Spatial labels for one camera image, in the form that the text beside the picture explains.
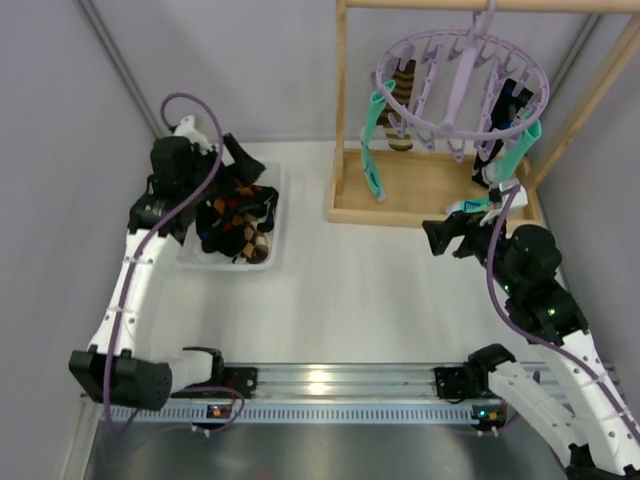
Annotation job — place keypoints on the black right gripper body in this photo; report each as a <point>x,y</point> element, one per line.
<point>463,237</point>

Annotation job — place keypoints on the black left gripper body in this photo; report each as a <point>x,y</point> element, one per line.
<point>220,167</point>

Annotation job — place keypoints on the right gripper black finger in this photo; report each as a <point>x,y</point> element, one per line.
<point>462,212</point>
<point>441,233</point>

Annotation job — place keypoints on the red yellow black argyle sock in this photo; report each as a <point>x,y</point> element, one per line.
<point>252,203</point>

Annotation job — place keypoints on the mint green sock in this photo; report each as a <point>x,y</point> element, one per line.
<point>376,105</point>
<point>492,174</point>

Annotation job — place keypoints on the black blue sport sock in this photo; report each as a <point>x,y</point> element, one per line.
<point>232,195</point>

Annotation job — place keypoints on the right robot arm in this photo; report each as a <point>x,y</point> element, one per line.
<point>592,434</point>

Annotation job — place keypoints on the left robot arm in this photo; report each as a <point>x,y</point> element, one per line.
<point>116,369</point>

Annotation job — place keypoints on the purple round clip hanger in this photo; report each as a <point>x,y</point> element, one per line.
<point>442,84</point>

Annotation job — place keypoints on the brown beige checkered sock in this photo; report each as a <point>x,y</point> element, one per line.
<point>254,247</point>

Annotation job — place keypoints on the white plastic laundry basket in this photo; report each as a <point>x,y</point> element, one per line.
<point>192,256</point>

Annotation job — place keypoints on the black blue sock right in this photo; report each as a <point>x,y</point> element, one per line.
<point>504,112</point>

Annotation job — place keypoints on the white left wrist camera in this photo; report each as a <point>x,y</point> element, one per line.
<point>188,128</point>

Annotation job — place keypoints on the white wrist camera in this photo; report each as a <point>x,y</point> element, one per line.
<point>188,128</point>
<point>508,195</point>

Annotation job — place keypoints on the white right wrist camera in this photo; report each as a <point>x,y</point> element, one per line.
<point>508,195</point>

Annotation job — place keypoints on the wooden hanger rack frame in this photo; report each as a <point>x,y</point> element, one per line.
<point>420,184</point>

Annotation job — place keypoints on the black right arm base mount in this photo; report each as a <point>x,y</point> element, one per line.
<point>459,383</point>

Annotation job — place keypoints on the aluminium frame post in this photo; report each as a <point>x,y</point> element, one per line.
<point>91,15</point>

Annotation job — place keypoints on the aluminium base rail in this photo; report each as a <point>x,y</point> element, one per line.
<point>345,380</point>

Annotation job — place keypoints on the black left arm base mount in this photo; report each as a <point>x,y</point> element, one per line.
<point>241,379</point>

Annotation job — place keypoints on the grey slotted cable duct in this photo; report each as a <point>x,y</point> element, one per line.
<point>255,412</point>

